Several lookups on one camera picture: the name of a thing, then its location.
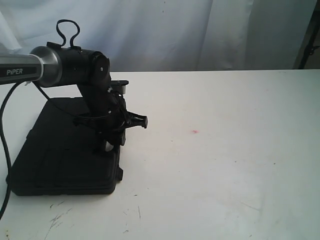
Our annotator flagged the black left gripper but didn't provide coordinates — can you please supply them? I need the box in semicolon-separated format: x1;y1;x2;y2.
72;91;148;153

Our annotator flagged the black plastic tool case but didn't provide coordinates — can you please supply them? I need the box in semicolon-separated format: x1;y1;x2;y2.
7;97;123;196

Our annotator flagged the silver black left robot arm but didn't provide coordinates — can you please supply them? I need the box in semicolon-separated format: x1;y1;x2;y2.
0;42;148;147

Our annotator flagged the white backdrop curtain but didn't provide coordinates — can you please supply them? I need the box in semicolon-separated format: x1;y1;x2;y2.
0;0;316;72

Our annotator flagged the black metal stand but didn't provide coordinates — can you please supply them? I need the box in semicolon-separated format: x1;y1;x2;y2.
298;0;320;70

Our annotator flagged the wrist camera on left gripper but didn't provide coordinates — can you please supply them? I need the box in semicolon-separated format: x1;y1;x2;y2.
110;79;129;95

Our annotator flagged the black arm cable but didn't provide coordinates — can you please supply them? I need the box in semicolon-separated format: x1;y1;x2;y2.
0;19;81;221

